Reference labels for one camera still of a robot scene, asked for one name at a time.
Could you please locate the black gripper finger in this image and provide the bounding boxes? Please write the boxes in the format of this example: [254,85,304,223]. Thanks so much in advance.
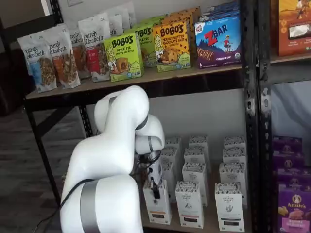
[150,177,160,199]

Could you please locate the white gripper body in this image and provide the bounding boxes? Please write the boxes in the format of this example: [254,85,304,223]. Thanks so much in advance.
[148,155,163,188]

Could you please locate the white box yellow strip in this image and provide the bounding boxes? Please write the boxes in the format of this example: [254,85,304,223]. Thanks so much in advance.
[161,146,181,166]
[160,160,177,203]
[165,136,182,150]
[142,179,172,224]

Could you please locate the white box pink strip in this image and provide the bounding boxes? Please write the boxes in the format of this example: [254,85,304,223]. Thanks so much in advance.
[184,147,209,164]
[182,161,210,207]
[189,135,209,149]
[174,181,205,228]

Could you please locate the white box black strip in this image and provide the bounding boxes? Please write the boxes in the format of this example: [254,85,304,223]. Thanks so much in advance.
[214,182,245,232]
[223,147,246,165]
[223,135,246,149]
[219,162,248,206]

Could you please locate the wooden metal shelf unit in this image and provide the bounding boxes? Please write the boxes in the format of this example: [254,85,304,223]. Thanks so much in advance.
[0,0,260,233]

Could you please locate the green Bobo's apple pie box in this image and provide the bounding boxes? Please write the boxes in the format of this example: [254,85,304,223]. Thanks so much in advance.
[104,29,144,82]
[138,14,169,31]
[132,23,158,69]

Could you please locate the yellow Bobo's peanut butter box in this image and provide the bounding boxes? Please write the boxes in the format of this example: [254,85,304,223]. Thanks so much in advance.
[152,19,192,72]
[169,6,202,44]

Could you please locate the purple Annie's box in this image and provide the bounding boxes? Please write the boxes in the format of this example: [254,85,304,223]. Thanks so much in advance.
[272,136,303,156]
[273,150,306,170]
[277,183,311,233]
[276,167,311,187]

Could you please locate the orange cereal box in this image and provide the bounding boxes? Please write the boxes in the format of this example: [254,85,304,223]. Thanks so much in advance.
[278,0,311,57]

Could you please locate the red label granola bag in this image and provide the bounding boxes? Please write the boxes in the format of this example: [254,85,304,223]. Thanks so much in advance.
[78,13,112,83]

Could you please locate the orange label granola bag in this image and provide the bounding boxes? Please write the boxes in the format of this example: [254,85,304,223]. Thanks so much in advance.
[69,25,92,80]
[45,23,82,89]

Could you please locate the purely elizabeth granola bag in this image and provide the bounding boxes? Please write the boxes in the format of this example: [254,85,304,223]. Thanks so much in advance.
[121,0,137,26]
[105,7,131,37]

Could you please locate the blue label granola bag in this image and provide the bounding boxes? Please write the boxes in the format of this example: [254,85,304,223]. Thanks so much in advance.
[17,31,59,94]

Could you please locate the dark furniture piece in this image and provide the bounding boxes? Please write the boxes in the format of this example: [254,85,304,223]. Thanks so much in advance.
[0,50,34,117]

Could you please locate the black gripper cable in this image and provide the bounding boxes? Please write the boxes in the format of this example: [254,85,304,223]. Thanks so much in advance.
[133,150,161,178]

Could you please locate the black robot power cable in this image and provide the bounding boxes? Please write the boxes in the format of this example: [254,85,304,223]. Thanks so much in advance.
[34,179,94,229]

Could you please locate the black metal shelf frame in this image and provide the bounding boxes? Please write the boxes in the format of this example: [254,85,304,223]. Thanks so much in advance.
[257,0,311,233]

